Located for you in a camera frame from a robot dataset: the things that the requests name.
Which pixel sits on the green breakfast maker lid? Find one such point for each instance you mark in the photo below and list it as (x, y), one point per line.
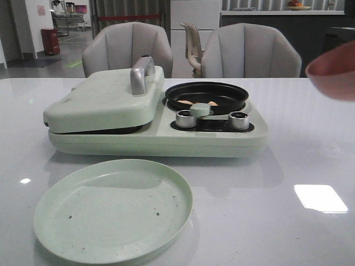
(109, 100)

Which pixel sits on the red trash bin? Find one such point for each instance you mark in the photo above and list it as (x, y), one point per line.
(50, 41)

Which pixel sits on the beige office chair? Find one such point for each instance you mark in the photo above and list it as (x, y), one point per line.
(193, 50)

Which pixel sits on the black appliance at right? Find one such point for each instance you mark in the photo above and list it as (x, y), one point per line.
(336, 36)

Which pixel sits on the right grey upholstered chair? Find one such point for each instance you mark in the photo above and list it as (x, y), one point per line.
(247, 50)

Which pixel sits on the green breakfast maker base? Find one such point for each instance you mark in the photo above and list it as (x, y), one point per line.
(158, 138)

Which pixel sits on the light green round plate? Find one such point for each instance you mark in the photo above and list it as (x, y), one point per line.
(116, 211)

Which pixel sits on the right silver control knob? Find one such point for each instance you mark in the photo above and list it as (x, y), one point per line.
(238, 120)

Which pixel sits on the fruit bowl on counter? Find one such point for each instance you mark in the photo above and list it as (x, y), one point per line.
(295, 5)

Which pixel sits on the white cabinet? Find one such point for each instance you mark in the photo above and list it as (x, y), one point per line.
(205, 15)

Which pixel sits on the pink bowl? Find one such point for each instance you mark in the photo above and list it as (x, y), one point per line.
(332, 73)

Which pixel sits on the grey upholstered chair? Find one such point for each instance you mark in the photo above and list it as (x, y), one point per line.
(247, 50)
(119, 46)

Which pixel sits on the left grey upholstered chair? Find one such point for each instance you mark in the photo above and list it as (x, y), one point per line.
(119, 46)

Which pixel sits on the left silver control knob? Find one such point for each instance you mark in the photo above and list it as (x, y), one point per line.
(184, 119)

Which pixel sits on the black round frying pan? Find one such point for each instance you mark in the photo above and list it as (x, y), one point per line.
(228, 97)

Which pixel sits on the silver control knob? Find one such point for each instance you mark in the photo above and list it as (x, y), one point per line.
(238, 120)
(184, 119)

